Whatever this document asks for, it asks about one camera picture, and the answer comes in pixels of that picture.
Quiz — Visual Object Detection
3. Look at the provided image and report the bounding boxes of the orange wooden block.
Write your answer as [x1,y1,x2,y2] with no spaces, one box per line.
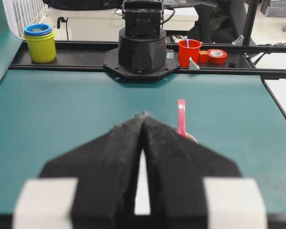
[199,50,209,63]

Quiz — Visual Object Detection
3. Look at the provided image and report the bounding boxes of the black metal rail frame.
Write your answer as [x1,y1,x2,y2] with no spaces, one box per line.
[9,41,286,81]

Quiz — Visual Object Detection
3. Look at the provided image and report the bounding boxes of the stacked yellow-green cups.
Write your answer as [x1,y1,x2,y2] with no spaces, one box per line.
[24,23,56,63]

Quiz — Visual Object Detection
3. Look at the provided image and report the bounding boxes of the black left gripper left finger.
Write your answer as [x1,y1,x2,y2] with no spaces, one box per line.
[39,114,144,221]

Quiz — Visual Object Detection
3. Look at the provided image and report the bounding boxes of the black tripod pole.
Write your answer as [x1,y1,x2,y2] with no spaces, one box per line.
[242,0,259,46]

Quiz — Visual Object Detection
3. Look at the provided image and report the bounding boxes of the black office chair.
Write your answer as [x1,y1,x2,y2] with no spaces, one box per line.
[188,0,247,43]

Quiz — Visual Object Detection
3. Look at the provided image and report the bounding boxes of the blue stick in cup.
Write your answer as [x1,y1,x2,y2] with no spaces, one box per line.
[185,36,190,48]

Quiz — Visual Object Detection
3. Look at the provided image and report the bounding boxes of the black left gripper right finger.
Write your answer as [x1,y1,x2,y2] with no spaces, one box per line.
[142,117,241,222]

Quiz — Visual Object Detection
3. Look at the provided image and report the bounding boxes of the pink handled spoon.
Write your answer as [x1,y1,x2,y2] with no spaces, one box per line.
[177,99,198,144]

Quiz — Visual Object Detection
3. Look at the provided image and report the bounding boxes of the red plastic cup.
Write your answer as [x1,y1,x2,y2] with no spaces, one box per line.
[178,39,202,68]

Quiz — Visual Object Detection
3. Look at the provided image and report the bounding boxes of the red tape roll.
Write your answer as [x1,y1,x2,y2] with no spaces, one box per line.
[207,49,227,64]

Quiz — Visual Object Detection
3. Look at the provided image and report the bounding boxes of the small metal bracket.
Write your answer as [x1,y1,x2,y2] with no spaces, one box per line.
[189,57,200,70]

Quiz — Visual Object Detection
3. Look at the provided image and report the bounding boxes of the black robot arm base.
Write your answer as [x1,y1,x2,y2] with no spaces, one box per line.
[103,0,180,82]

